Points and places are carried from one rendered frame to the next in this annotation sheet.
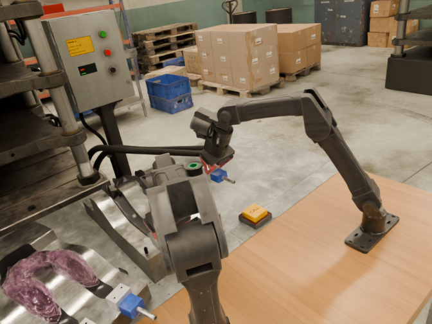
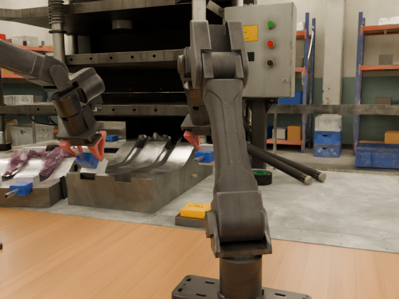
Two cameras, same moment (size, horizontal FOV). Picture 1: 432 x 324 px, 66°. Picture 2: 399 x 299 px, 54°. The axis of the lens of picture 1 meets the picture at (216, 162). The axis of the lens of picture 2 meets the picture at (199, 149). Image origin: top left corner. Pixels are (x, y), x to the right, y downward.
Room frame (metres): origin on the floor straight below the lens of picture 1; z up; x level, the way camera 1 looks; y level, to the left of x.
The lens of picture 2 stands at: (0.40, -0.85, 1.11)
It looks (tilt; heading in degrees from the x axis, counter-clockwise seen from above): 9 degrees down; 57
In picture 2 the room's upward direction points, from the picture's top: 1 degrees counter-clockwise
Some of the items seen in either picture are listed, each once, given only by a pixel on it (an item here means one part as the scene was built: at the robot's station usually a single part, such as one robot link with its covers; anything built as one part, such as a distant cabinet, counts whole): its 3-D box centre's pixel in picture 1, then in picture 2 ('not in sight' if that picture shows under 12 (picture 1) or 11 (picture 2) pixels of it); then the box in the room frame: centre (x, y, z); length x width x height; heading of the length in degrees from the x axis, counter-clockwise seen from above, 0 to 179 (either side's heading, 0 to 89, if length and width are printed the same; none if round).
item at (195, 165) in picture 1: (193, 168); (259, 177); (1.26, 0.10, 0.82); 0.08 x 0.08 x 0.04
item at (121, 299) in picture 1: (134, 307); (19, 189); (0.55, 0.24, 0.86); 0.13 x 0.05 x 0.05; 54
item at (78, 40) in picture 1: (119, 161); (257, 168); (1.63, 0.52, 0.74); 0.31 x 0.22 x 1.47; 127
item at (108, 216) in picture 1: (144, 207); (150, 166); (0.94, 0.26, 0.87); 0.50 x 0.26 x 0.14; 37
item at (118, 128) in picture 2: not in sight; (127, 133); (1.25, 1.18, 0.87); 0.50 x 0.27 x 0.17; 37
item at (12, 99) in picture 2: not in sight; (18, 100); (1.44, 5.99, 0.96); 0.41 x 0.31 x 0.17; 109
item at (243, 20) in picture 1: (245, 33); not in sight; (8.17, -1.14, 0.44); 0.59 x 0.59 x 0.88
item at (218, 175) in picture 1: (220, 176); (203, 156); (0.96, -0.01, 0.93); 0.13 x 0.05 x 0.05; 37
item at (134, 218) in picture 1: (141, 199); (145, 151); (0.92, 0.26, 0.92); 0.35 x 0.16 x 0.09; 37
